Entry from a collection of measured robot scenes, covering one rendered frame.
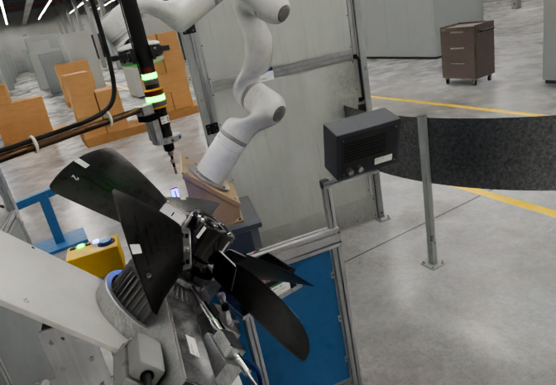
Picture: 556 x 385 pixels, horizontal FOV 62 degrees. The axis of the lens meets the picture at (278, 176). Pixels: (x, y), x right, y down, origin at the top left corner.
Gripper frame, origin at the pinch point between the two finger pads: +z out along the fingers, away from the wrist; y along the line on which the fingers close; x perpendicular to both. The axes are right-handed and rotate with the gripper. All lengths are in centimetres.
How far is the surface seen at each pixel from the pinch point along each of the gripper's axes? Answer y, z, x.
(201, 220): -2.0, 13.2, -37.5
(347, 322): -53, -35, -122
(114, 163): 13.2, -5.0, -24.0
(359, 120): -70, -34, -39
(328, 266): -49, -35, -93
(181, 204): -0.4, -18.0, -44.1
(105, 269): 27, -31, -63
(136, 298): 16, 17, -49
